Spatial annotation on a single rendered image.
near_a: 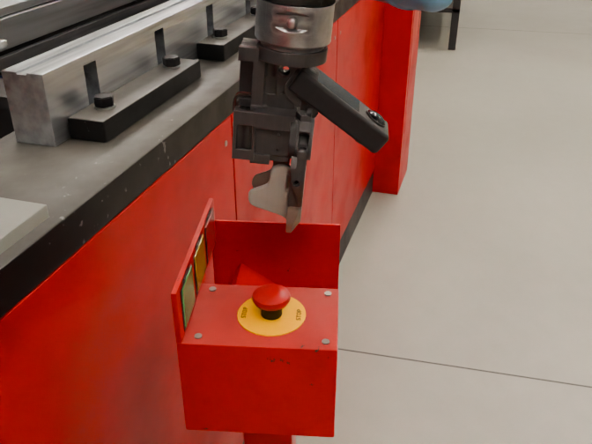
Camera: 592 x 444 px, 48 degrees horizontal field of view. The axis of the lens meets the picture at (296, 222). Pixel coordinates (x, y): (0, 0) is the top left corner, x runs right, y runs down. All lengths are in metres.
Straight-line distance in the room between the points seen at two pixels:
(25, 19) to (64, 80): 0.36
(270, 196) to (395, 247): 1.64
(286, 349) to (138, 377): 0.33
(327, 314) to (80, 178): 0.33
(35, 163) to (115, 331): 0.23
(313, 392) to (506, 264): 1.68
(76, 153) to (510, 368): 1.35
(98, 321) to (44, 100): 0.28
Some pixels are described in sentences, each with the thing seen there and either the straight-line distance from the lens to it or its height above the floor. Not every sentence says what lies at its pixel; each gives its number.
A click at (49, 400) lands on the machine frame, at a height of 0.70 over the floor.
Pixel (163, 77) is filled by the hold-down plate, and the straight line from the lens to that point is 1.05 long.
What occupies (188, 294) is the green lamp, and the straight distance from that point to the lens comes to 0.68.
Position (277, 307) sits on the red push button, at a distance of 0.67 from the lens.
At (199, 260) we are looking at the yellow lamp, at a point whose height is 0.82.
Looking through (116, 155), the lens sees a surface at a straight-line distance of 0.86.
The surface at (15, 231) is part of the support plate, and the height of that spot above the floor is 1.00.
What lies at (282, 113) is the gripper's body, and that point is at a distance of 0.67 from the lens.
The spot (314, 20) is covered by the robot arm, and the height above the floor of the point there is 1.07.
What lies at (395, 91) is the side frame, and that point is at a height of 0.43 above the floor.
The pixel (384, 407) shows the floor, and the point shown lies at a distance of 1.72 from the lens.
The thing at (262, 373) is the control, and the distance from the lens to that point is 0.68.
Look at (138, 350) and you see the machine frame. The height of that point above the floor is 0.62.
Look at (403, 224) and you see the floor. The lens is 2.48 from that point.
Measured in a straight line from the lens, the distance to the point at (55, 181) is 0.81.
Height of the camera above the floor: 1.20
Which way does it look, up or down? 29 degrees down
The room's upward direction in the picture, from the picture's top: straight up
